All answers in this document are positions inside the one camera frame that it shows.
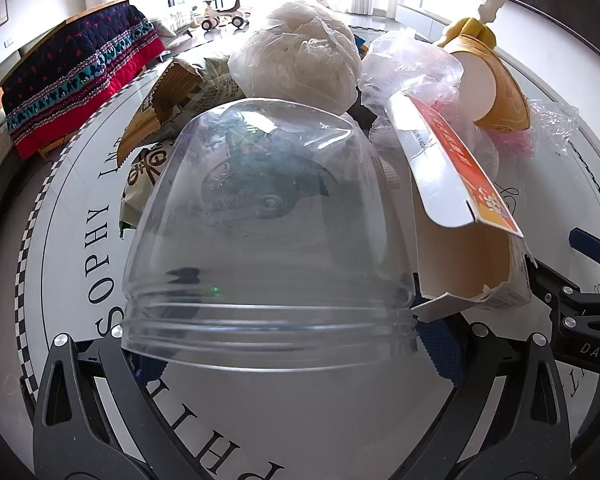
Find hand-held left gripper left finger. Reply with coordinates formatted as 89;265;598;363
32;332;206;480

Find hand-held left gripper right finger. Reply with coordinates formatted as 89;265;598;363
395;297;574;480

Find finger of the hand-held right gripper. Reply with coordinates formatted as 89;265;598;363
568;228;600;267
522;255;600;311

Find torn orange cardboard box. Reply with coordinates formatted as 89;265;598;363
385;94;533;323

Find clear plastic jar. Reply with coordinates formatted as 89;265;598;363
120;97;423;368

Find clear plastic wrap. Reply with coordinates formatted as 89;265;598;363
526;97;581;157

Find pink crumpled wrapper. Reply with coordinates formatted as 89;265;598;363
485;127;537;159

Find yellow drink cup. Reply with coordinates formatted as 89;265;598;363
437;0;532;134

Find clear crumpled plastic bag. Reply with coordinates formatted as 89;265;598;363
357;27;501;196

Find beige printed snack bag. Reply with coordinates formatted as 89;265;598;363
117;52;246;231

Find navy red patterned blanket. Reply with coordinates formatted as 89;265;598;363
0;0;167;159

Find white plastic bag bundle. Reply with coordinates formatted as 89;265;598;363
227;0;363;116

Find white ride-on toy plane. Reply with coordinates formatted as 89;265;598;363
190;0;253;32

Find wooden bench frame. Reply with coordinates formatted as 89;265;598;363
39;130;81;155

